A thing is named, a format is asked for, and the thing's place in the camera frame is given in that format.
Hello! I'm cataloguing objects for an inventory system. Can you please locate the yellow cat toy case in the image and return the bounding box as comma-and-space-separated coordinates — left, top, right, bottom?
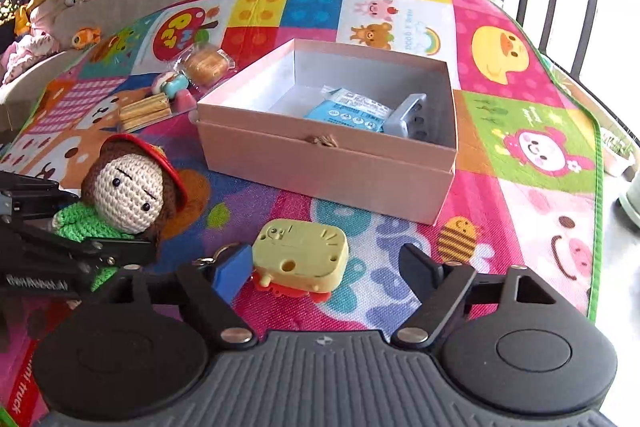
250, 219, 349, 303

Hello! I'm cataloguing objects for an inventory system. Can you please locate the white flower pot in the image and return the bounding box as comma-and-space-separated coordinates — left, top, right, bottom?
601, 127, 636, 176

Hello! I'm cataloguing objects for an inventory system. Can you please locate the pink green pig toy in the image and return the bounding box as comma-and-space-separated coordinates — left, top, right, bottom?
151, 72, 196, 114

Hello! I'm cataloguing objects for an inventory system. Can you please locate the colourful cartoon play mat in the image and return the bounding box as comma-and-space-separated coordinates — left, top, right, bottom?
0, 0, 606, 427

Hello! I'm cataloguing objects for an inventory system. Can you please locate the pink cardboard box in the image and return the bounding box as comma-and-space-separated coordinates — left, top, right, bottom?
198, 39, 458, 225

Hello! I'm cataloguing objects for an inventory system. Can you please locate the blue white mask packet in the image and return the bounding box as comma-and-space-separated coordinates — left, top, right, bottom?
305, 86, 393, 132

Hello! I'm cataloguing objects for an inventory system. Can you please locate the orange fish plush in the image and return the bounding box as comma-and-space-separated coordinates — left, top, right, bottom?
72, 27, 102, 51

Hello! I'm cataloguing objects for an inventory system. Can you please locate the crochet doll red hat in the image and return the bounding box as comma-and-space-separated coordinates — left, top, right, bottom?
51, 132, 190, 293

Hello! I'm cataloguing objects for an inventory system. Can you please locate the bread bun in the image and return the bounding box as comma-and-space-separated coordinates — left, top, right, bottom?
175, 42, 235, 90

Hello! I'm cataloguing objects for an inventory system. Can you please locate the grey white plastic box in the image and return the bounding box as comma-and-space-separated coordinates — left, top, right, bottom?
383, 93, 427, 141

